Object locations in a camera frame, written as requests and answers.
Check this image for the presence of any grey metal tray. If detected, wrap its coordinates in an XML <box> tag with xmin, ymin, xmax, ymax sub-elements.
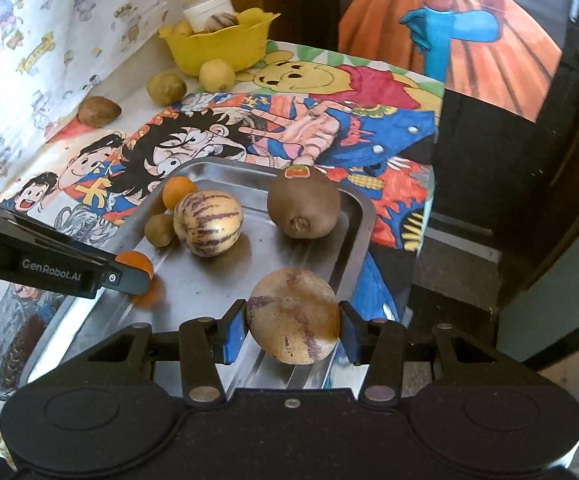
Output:
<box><xmin>16</xmin><ymin>156</ymin><xmax>377</xmax><ymax>391</ymax></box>

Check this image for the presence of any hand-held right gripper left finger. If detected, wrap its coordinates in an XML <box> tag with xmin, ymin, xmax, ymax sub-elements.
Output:
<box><xmin>86</xmin><ymin>299</ymin><xmax>250</xmax><ymax>407</ymax></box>

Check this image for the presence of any white printed blanket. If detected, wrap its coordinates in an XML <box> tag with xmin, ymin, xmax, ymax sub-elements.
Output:
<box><xmin>0</xmin><ymin>0</ymin><xmax>230</xmax><ymax>196</ymax></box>

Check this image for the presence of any black door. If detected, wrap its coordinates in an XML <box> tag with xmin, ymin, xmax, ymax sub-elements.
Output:
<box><xmin>229</xmin><ymin>0</ymin><xmax>579</xmax><ymax>311</ymax></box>

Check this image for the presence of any cartoon drawing paper sheet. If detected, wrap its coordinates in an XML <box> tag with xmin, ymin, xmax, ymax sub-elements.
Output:
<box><xmin>0</xmin><ymin>40</ymin><xmax>445</xmax><ymax>461</ymax></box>

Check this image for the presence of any large brown kiwi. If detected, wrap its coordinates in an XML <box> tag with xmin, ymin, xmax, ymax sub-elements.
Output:
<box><xmin>266</xmin><ymin>172</ymin><xmax>341</xmax><ymax>239</ymax></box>

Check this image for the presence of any yellow lemon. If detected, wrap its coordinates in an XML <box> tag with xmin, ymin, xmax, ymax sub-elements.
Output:
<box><xmin>198</xmin><ymin>59</ymin><xmax>236</xmax><ymax>93</ymax></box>

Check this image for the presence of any pale pepino melon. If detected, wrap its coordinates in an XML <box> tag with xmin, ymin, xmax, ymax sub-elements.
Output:
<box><xmin>246</xmin><ymin>267</ymin><xmax>341</xmax><ymax>365</ymax></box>

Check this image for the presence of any striped pepino melon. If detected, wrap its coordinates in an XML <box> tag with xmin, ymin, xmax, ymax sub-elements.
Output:
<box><xmin>204</xmin><ymin>12</ymin><xmax>240</xmax><ymax>35</ymax></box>
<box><xmin>172</xmin><ymin>191</ymin><xmax>244</xmax><ymax>258</ymax></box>

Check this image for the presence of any yellow green round fruit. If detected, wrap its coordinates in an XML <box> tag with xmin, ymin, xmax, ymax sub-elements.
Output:
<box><xmin>146</xmin><ymin>72</ymin><xmax>188</xmax><ymax>106</ymax></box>

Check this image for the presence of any brown wooden door frame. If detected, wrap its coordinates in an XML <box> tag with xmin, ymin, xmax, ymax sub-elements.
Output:
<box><xmin>499</xmin><ymin>0</ymin><xmax>579</xmax><ymax>311</ymax></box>

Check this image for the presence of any yellow scalloped bowl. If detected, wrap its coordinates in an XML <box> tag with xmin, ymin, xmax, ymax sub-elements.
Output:
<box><xmin>158</xmin><ymin>7</ymin><xmax>281</xmax><ymax>76</ymax></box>

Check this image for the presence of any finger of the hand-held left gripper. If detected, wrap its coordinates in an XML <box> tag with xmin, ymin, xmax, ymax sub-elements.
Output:
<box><xmin>102</xmin><ymin>259</ymin><xmax>153</xmax><ymax>294</ymax></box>

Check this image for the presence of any small orange kumquat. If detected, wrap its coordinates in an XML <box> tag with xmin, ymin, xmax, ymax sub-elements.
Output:
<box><xmin>116</xmin><ymin>251</ymin><xmax>154</xmax><ymax>281</ymax></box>
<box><xmin>162</xmin><ymin>176</ymin><xmax>197</xmax><ymax>211</ymax></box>

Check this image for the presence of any brown orange mango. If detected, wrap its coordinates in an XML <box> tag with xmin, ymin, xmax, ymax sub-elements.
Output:
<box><xmin>78</xmin><ymin>96</ymin><xmax>122</xmax><ymax>128</ymax></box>

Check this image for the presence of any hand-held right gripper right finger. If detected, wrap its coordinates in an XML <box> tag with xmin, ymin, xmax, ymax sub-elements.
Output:
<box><xmin>338</xmin><ymin>299</ymin><xmax>501</xmax><ymax>405</ymax></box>

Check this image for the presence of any small brown kiwi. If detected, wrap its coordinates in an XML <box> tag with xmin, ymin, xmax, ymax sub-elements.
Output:
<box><xmin>144</xmin><ymin>213</ymin><xmax>176</xmax><ymax>248</ymax></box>

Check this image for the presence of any white cup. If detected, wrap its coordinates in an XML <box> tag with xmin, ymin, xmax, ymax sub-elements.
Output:
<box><xmin>183</xmin><ymin>0</ymin><xmax>231</xmax><ymax>33</ymax></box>

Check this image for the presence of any wall poster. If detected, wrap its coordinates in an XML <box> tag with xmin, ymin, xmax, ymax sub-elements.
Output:
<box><xmin>338</xmin><ymin>0</ymin><xmax>565</xmax><ymax>123</ymax></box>

